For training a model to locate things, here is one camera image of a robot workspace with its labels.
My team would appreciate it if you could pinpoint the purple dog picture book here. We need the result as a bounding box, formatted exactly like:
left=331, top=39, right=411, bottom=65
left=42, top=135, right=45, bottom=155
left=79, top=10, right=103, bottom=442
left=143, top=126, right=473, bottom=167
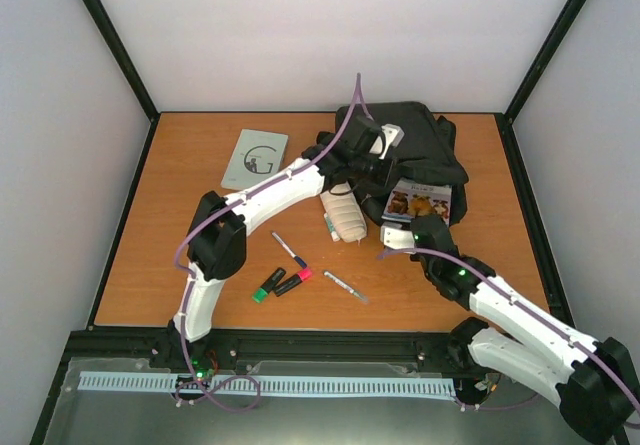
left=382, top=179, right=452, bottom=224

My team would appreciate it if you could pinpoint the black student bag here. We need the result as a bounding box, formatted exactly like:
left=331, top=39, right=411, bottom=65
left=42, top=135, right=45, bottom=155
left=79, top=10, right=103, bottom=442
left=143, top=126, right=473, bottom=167
left=314, top=100, right=471, bottom=231

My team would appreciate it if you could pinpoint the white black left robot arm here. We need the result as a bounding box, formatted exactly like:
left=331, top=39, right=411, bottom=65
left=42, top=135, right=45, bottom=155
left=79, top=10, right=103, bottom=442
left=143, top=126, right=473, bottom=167
left=172, top=116, right=404, bottom=368

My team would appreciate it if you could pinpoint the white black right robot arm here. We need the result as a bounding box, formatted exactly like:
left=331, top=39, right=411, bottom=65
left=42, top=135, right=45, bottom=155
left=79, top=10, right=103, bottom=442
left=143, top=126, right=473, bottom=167
left=381, top=215, right=639, bottom=444

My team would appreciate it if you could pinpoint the beige ribbed pencil case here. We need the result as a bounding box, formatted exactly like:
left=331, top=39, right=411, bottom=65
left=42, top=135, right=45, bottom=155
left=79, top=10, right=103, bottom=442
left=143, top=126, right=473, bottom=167
left=320, top=183, right=367, bottom=243

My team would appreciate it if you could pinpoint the green white glue stick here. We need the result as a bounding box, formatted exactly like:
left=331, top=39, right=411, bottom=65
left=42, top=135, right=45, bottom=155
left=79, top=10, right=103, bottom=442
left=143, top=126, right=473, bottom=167
left=323, top=213, right=340, bottom=242

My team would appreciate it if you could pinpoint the silver pen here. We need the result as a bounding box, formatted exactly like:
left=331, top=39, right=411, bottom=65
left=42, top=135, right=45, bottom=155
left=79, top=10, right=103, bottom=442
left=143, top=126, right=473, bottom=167
left=323, top=270, right=369, bottom=303

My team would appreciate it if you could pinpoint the grey Great Gatsby book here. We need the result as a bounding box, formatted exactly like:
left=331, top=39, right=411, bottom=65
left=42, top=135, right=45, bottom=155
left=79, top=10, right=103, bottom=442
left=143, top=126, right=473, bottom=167
left=221, top=129, right=289, bottom=190

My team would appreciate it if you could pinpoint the blue capped white marker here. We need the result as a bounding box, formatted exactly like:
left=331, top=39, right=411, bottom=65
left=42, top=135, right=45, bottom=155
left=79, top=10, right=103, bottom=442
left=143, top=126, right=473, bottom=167
left=270, top=231, right=308, bottom=269

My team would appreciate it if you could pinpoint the pink black highlighter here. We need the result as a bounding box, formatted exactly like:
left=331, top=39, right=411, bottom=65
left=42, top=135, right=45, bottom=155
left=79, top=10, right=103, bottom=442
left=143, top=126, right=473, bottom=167
left=273, top=268, right=312, bottom=297

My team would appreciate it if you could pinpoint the green black highlighter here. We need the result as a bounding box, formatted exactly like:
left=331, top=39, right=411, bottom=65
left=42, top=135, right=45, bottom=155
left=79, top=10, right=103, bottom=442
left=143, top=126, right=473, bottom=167
left=252, top=267, right=286, bottom=304

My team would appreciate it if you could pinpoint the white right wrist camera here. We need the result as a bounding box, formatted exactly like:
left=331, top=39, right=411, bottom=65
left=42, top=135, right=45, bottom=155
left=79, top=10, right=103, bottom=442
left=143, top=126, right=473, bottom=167
left=380, top=222, right=415, bottom=250

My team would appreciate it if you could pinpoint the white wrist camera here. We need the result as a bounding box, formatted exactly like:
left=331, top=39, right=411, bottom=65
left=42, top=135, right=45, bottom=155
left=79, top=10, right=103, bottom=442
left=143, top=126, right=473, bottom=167
left=380, top=222, right=415, bottom=250
left=379, top=124, right=404, bottom=160

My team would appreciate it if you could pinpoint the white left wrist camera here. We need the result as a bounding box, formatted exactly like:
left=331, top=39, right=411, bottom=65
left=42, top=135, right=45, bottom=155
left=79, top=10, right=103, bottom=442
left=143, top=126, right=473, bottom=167
left=379, top=124, right=404, bottom=160

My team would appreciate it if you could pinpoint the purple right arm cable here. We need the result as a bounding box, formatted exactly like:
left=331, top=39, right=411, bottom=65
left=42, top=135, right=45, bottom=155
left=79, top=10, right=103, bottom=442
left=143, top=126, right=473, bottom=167
left=375, top=247, right=640, bottom=412

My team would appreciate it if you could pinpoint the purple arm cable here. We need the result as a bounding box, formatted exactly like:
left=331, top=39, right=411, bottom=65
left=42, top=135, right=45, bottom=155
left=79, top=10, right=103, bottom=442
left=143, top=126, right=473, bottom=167
left=375, top=247, right=640, bottom=412
left=172, top=71, right=374, bottom=412

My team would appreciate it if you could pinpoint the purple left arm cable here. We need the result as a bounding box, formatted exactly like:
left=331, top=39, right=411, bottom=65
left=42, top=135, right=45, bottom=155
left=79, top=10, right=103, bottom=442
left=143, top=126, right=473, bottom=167
left=172, top=71, right=374, bottom=412

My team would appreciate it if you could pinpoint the black aluminium frame rail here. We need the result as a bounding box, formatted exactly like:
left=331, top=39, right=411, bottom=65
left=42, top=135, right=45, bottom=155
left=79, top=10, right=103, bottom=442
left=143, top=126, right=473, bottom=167
left=63, top=327, right=488, bottom=377

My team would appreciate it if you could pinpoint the light blue cable duct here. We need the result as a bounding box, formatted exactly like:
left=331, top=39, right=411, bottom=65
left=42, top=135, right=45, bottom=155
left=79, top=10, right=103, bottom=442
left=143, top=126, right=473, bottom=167
left=77, top=371, right=455, bottom=400

